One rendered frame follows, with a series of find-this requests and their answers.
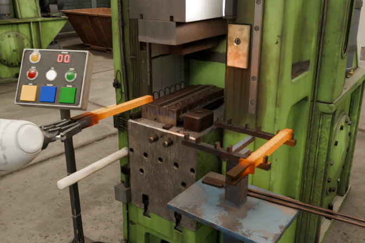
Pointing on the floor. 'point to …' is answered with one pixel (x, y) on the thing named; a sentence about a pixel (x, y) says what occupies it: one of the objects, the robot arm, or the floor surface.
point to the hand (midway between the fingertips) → (82, 121)
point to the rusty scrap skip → (93, 27)
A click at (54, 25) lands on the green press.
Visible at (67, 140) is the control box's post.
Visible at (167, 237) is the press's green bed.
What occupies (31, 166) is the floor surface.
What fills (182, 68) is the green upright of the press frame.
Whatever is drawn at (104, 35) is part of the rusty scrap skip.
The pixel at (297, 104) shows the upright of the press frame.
